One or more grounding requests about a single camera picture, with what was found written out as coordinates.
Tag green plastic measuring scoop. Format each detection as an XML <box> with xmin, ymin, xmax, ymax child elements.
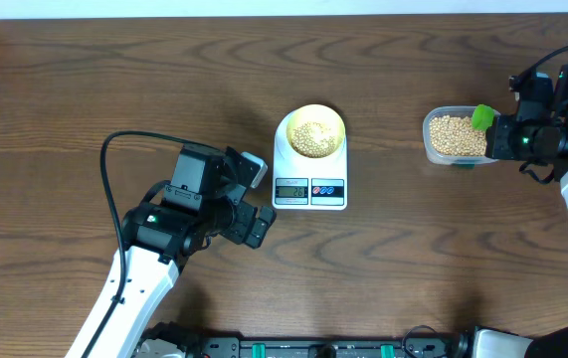
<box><xmin>472</xmin><ymin>104</ymin><xmax>495</xmax><ymax>132</ymax></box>

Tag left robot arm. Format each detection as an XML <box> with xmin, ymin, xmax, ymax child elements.
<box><xmin>67</xmin><ymin>200</ymin><xmax>277</xmax><ymax>357</ymax></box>

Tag white digital kitchen scale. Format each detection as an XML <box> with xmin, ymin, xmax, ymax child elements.
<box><xmin>273</xmin><ymin>109</ymin><xmax>348</xmax><ymax>211</ymax></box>

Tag soybeans in yellow bowl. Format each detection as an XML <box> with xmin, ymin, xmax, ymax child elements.
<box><xmin>290</xmin><ymin>122</ymin><xmax>340</xmax><ymax>158</ymax></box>

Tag yellow plastic bowl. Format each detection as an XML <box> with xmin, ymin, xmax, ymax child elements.
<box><xmin>285</xmin><ymin>104</ymin><xmax>345</xmax><ymax>155</ymax></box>

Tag pile of dried soybeans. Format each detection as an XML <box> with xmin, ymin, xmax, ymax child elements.
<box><xmin>429</xmin><ymin>115</ymin><xmax>486</xmax><ymax>157</ymax></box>

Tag green tape label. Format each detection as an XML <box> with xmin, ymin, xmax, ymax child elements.
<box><xmin>453</xmin><ymin>163</ymin><xmax>475</xmax><ymax>170</ymax></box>

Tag clear plastic bean container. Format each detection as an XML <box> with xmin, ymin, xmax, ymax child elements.
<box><xmin>423</xmin><ymin>105</ymin><xmax>495</xmax><ymax>165</ymax></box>

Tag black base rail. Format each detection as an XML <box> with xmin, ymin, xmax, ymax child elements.
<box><xmin>133</xmin><ymin>321</ymin><xmax>469</xmax><ymax>358</ymax></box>

